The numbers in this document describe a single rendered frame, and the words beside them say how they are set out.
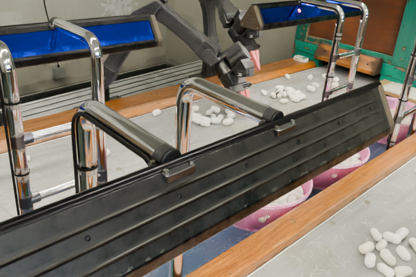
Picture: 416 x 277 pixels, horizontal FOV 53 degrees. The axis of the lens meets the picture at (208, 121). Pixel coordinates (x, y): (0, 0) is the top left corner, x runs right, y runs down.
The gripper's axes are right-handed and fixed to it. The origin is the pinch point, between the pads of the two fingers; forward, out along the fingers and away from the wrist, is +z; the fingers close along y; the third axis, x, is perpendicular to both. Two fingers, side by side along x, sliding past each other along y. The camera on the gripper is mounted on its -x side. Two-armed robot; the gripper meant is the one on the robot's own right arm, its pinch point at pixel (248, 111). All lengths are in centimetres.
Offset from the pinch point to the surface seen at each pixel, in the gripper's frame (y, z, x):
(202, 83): -64, 11, -56
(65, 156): -59, -7, 8
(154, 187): -81, 22, -63
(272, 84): 33.7, -11.4, 12.2
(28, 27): -69, -22, -27
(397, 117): 17.2, 25.4, -33.0
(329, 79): 17.4, 4.6, -21.2
